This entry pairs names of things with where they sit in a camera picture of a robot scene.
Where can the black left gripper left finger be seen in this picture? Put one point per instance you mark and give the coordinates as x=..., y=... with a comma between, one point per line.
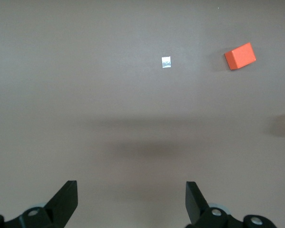
x=59, y=211

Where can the small clear tape patch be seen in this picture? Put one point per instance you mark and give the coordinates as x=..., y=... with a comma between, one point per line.
x=166, y=62

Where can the orange block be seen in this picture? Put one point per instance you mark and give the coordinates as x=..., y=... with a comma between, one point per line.
x=241, y=57

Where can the brown table cover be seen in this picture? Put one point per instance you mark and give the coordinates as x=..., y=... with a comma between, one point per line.
x=85, y=83

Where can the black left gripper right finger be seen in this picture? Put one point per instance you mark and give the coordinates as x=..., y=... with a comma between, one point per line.
x=199, y=212

